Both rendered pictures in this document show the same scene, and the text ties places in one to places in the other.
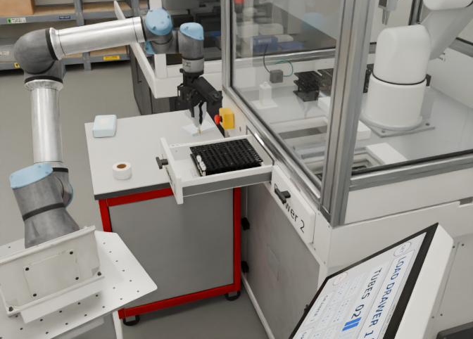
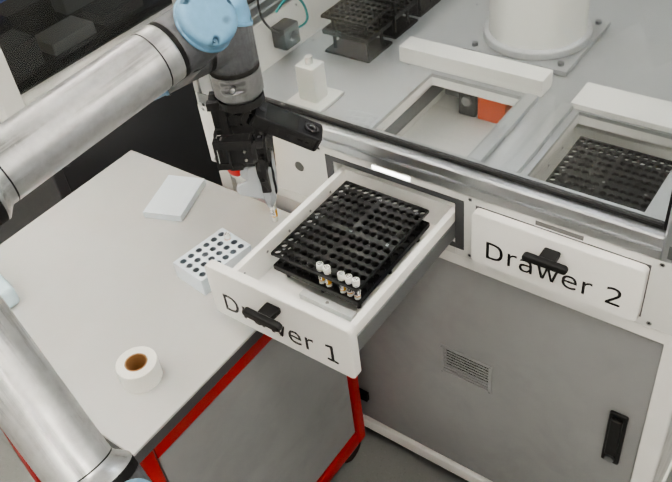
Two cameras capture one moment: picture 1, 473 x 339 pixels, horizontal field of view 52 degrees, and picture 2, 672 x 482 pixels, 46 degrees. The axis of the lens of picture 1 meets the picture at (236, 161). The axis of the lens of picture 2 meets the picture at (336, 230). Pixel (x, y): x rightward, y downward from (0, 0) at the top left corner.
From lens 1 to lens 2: 88 cm
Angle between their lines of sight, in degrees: 27
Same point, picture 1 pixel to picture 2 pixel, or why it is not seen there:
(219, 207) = not seen: hidden behind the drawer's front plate
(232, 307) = (362, 469)
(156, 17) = (206, 11)
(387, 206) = not seen: outside the picture
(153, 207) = (228, 401)
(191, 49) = (241, 53)
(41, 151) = (66, 456)
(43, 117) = (20, 377)
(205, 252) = (314, 415)
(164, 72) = not seen: hidden behind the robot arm
